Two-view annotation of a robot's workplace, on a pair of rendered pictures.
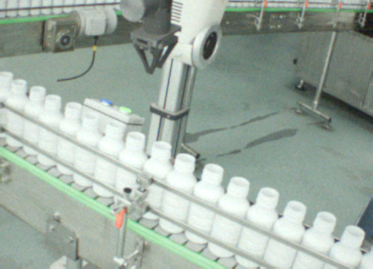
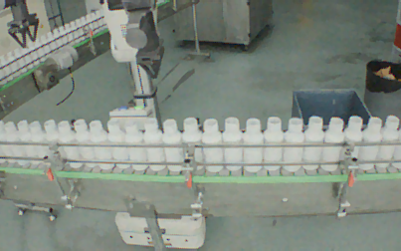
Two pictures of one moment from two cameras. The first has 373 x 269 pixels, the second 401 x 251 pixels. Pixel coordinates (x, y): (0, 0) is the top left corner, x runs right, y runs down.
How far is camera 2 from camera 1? 0.32 m
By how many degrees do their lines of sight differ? 17
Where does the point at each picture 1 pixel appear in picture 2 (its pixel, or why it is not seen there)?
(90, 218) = (158, 187)
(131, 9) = (136, 40)
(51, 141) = (106, 151)
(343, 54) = (201, 15)
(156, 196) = (198, 153)
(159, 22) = (152, 41)
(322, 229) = (317, 127)
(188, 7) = not seen: hidden behind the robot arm
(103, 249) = (174, 202)
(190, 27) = not seen: hidden behind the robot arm
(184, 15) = not seen: hidden behind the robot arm
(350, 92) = (213, 35)
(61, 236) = (140, 208)
